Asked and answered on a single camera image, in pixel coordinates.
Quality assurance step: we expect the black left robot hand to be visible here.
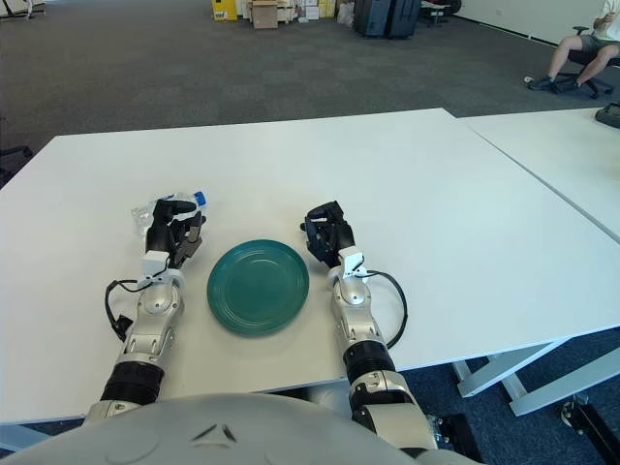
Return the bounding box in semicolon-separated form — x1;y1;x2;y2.
144;198;210;268

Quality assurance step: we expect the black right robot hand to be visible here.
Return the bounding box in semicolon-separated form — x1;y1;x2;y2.
298;201;357;268

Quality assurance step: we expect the clear plastic bottle blue cap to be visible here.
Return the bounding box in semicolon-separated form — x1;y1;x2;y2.
130;190;214;238

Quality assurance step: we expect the green round plate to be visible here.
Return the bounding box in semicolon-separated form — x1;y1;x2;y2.
206;238;311;335

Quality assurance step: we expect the black office chair with armrest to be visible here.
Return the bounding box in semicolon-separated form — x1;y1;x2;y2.
0;144;35;188

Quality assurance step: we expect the grey robot torso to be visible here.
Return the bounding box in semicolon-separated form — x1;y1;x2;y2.
0;391;485;465

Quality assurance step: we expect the pile of pale cartons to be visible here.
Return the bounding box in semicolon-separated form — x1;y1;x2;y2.
278;0;340;23

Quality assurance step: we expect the yellow cardboard box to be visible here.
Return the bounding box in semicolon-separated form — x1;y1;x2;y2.
210;0;239;23

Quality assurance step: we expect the brown cardboard box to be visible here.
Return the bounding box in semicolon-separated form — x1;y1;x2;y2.
250;0;281;30

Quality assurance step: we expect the black office chair far away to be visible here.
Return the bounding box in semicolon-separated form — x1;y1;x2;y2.
419;0;464;28

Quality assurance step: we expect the white chair base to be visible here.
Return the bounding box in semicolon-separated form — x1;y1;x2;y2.
0;0;47;20

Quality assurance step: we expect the seated person in shorts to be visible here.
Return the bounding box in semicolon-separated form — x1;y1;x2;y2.
522;0;620;91

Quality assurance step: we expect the black device on table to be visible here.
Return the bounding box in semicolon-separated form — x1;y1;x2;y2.
595;103;620;128

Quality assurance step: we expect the black office chair under person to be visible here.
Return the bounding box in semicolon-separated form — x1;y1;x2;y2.
549;24;615;101

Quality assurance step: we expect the black wheeled stand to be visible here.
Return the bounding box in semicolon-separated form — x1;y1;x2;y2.
559;392;620;454

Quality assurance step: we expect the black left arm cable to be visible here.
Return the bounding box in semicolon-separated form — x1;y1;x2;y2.
103;278;146;341

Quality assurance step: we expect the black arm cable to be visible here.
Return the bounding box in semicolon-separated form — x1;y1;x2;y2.
362;269;409;350
103;278;146;341

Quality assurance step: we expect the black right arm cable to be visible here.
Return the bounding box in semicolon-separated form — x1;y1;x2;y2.
362;269;409;350

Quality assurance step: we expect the white table frame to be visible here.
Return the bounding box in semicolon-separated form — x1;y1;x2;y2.
501;346;620;419
449;341;571;399

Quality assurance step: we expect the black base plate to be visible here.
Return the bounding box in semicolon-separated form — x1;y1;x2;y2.
425;413;483;464

